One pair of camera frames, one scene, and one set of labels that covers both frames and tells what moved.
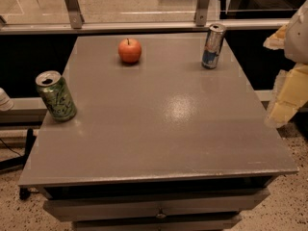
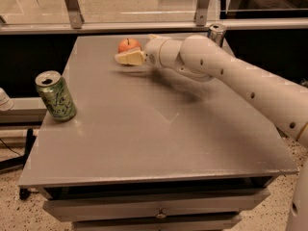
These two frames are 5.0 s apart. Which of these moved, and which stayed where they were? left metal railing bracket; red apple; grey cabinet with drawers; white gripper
Moved: white gripper
Stayed: left metal railing bracket; grey cabinet with drawers; red apple
